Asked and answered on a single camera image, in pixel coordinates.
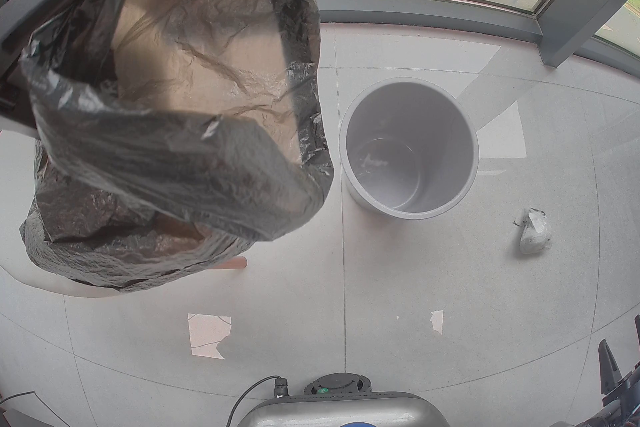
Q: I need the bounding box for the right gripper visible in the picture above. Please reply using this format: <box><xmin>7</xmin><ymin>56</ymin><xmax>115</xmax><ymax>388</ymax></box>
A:
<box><xmin>580</xmin><ymin>315</ymin><xmax>640</xmax><ymax>427</ymax></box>

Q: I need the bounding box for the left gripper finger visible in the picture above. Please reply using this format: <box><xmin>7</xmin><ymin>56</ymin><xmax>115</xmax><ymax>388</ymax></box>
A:
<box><xmin>0</xmin><ymin>0</ymin><xmax>122</xmax><ymax>59</ymax></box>

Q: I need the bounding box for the black plastic bag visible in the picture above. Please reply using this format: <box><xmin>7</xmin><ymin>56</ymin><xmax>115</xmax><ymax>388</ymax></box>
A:
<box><xmin>20</xmin><ymin>0</ymin><xmax>335</xmax><ymax>293</ymax></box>

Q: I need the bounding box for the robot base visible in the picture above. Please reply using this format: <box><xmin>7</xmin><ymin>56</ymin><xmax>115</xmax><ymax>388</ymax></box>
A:
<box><xmin>247</xmin><ymin>371</ymin><xmax>441</xmax><ymax>427</ymax></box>

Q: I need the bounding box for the crumpled clear plastic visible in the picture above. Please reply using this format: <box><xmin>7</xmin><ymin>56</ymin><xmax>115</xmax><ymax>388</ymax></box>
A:
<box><xmin>512</xmin><ymin>207</ymin><xmax>553</xmax><ymax>257</ymax></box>

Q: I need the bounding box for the white trash bin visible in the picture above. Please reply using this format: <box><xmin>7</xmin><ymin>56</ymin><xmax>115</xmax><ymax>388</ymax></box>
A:
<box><xmin>339</xmin><ymin>77</ymin><xmax>480</xmax><ymax>221</ymax></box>

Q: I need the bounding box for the white cushioned wooden chair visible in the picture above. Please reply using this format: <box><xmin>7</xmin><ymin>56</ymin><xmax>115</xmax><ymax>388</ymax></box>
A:
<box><xmin>0</xmin><ymin>130</ymin><xmax>248</xmax><ymax>298</ymax></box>

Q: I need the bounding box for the black cable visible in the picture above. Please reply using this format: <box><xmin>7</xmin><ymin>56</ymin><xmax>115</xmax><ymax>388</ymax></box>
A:
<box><xmin>227</xmin><ymin>376</ymin><xmax>283</xmax><ymax>427</ymax></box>

